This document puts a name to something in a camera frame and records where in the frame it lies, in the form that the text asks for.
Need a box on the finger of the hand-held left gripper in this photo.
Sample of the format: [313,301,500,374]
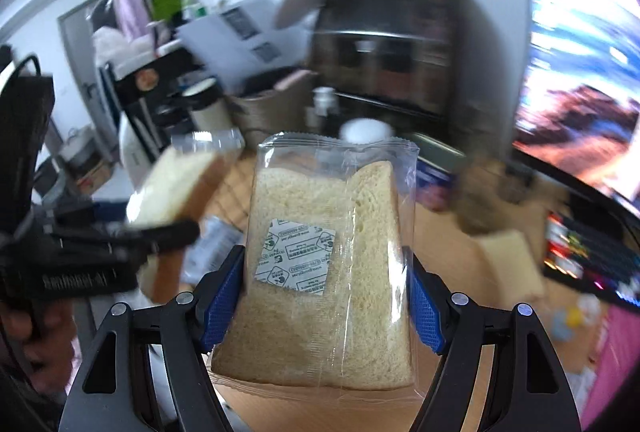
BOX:
[52,219,201,261]

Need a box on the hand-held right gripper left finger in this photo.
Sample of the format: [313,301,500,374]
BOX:
[62,245,246,432]

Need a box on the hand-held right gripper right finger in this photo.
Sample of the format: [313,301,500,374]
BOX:
[404,248,583,432]

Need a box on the bagged bread slice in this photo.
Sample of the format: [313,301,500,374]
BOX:
[472,229,546,300]
[125,129,246,305]

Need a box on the white desiccant sachet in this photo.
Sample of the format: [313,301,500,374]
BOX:
[252,217,337,298]

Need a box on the large bagged toast slice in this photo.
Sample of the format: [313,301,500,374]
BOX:
[210,131,418,395]

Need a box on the clear container with tea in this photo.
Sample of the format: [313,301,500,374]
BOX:
[450,152,556,233]

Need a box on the person's left hand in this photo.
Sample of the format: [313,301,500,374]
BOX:
[0,299,77,394]

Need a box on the white powder sachet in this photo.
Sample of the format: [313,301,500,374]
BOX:
[185,215,238,285]

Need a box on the cardboard box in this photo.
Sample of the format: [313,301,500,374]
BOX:
[60,127,117,198]

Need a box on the black metal rack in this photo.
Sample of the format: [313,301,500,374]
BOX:
[97,47,201,153]

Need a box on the blue tin can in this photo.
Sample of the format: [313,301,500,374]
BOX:
[415,137,466,208]

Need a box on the yellow ball blue toy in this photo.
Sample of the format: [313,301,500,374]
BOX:
[550,297,601,343]

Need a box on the cream lidded tumbler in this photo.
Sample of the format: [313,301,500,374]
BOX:
[182,80,236,135]

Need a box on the backlit mechanical keyboard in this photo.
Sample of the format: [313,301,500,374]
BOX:
[542,212,640,308]

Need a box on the glass jar white lid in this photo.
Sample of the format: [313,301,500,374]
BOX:
[340,119,393,145]

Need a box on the pink desk mat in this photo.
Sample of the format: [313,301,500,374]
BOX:
[580,302,640,432]

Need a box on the small pump bottle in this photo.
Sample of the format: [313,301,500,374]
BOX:
[305,87,341,133]

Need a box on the white paper with photos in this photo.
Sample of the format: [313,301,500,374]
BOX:
[177,0,311,88]

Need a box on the dark transparent storage box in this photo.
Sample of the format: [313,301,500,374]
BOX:
[307,0,481,153]

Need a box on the curved computer monitor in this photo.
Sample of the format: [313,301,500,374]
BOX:
[512,0,640,213]

